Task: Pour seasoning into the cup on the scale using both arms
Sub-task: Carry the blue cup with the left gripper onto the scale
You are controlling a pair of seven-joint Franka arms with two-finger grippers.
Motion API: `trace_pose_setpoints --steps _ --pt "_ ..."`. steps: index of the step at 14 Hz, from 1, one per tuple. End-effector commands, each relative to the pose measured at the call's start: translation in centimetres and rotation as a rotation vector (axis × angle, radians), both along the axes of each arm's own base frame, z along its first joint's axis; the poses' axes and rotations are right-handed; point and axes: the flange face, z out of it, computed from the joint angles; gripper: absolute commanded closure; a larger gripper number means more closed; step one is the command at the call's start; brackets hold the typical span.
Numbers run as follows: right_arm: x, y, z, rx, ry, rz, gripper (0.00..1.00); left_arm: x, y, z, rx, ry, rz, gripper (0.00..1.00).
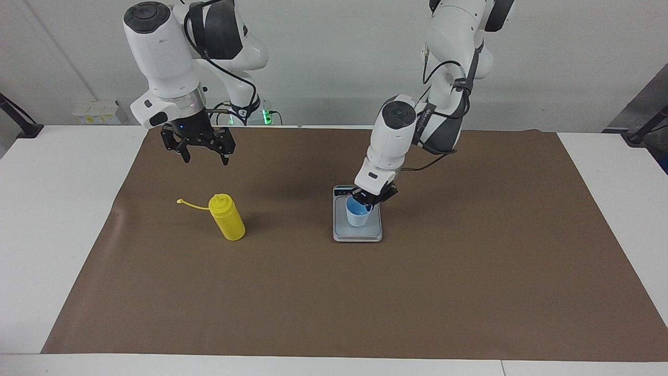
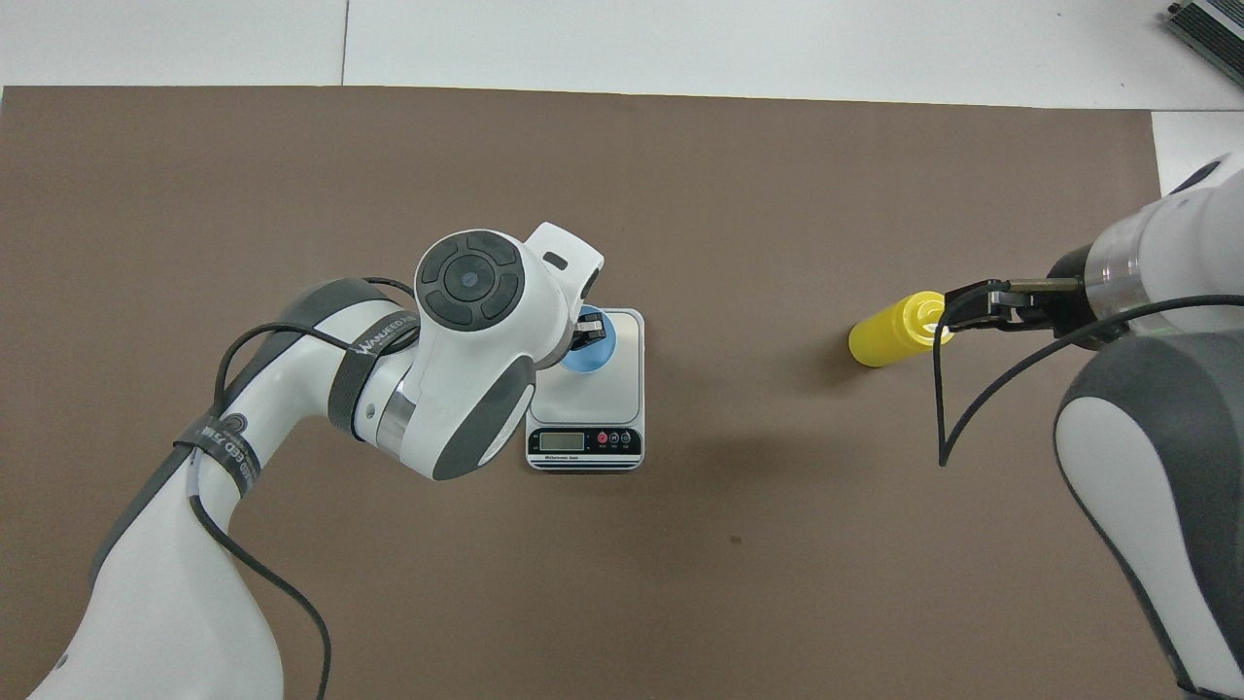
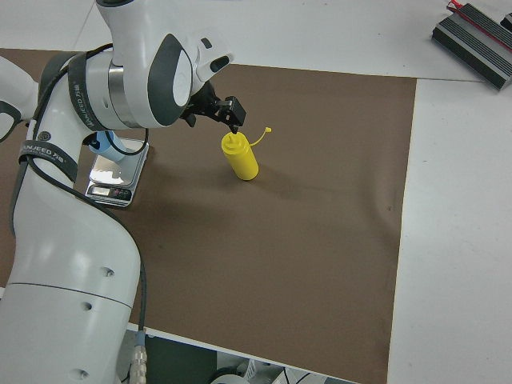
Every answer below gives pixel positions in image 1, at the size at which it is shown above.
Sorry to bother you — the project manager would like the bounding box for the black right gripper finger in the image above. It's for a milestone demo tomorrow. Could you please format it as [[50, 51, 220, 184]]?
[[211, 127, 236, 166], [161, 127, 192, 163]]

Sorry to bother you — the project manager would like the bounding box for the light blue plastic cup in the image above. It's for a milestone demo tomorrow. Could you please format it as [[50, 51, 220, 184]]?
[[345, 196, 374, 228]]

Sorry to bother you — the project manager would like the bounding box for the yellow squeeze bottle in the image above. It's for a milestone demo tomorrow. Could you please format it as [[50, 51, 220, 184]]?
[[176, 193, 246, 241]]

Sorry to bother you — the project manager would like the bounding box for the silver digital kitchen scale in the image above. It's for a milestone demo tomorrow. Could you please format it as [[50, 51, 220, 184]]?
[[332, 184, 383, 243]]

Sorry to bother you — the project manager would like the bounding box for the white power strip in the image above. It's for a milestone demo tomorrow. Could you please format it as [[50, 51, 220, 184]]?
[[72, 100, 122, 125]]

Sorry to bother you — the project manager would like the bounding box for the brown paper mat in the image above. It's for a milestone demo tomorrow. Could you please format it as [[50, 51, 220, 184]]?
[[41, 127, 668, 362]]

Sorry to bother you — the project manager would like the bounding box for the black base cable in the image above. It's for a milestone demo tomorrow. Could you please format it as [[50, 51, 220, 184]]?
[[209, 100, 231, 126]]

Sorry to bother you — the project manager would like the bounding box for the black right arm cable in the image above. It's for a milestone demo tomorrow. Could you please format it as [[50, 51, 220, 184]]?
[[184, 0, 260, 126]]

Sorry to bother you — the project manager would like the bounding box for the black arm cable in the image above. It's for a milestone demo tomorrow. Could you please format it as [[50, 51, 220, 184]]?
[[402, 44, 473, 173], [184, 0, 260, 126]]

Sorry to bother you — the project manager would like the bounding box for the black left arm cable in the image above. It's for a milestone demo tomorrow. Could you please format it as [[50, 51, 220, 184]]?
[[402, 44, 473, 173]]

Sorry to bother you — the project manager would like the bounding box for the black camera stand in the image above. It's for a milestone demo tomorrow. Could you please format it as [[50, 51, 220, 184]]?
[[0, 93, 45, 139], [621, 104, 668, 146]]

